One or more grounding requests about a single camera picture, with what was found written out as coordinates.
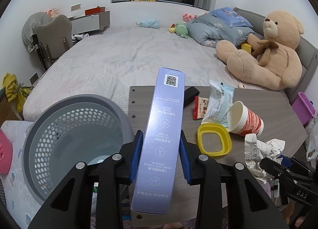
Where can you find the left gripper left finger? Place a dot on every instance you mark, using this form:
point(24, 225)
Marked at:
point(69, 205)

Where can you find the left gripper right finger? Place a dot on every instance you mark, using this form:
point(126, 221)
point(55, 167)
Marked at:
point(248, 205)

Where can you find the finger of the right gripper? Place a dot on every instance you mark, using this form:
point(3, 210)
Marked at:
point(286, 160)
point(275, 169)

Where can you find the white paper ball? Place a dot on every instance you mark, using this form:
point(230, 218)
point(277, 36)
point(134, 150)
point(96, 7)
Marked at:
point(256, 150)

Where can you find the red white paper cup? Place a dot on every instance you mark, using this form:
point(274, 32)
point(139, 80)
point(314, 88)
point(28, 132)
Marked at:
point(243, 121)

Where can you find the yellow plastic lid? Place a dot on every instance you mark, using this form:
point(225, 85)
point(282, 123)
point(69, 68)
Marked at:
point(213, 140)

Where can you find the light blue wipes packet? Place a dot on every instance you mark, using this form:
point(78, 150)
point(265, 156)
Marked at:
point(220, 102)

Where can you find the lavender long carton box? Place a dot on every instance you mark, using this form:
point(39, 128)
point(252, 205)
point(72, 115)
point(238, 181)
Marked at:
point(157, 166)

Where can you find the red white snack wrapper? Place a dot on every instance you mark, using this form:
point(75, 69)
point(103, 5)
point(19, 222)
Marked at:
point(200, 107)

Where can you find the grey perforated trash basket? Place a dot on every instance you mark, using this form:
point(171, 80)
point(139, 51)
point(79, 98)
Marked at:
point(82, 128)

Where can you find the right hand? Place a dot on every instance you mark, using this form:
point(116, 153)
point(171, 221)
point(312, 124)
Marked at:
point(309, 221)

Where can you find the grey wooden board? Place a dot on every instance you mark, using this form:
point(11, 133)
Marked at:
point(279, 122)

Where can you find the blue printed small mattress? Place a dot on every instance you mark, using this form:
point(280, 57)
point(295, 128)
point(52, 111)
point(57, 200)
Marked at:
point(20, 203)

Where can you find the purple plastic bin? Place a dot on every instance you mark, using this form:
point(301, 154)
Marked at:
point(303, 108)

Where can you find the small pink mouse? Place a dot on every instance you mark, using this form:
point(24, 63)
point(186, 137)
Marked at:
point(241, 86)

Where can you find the pink plastic stool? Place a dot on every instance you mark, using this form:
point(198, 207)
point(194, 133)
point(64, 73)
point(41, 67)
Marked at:
point(5, 154)

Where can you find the large tan teddy bear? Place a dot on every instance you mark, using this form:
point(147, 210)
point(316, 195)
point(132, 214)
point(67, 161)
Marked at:
point(274, 64)

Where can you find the yellow toy block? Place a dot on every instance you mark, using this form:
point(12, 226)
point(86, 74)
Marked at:
point(246, 47)

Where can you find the yellow cloth bundle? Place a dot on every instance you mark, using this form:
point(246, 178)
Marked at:
point(15, 91)

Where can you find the white checkered bed mattress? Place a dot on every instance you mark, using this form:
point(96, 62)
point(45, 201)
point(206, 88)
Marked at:
point(110, 63)

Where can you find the grey blue folded quilt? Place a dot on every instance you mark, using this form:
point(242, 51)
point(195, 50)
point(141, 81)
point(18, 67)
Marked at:
point(208, 30)

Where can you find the blue patterned pillow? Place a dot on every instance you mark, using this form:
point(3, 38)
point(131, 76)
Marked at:
point(230, 17)

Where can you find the green frog plush toy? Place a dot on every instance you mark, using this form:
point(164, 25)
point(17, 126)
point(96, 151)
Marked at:
point(179, 29)

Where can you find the grey upholstered chair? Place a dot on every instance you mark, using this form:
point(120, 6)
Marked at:
point(55, 38)

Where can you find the pink plush toy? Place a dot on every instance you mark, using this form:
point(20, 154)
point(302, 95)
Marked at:
point(188, 17)

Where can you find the light blue plush toy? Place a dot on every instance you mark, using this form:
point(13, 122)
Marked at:
point(151, 23)

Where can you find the grey garment on chair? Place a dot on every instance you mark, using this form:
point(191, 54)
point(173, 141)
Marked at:
point(29, 28)

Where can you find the red box on desk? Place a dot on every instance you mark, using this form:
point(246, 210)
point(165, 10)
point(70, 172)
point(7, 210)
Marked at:
point(95, 10)

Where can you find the grey white wall desk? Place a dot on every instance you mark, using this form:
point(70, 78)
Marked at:
point(90, 23)

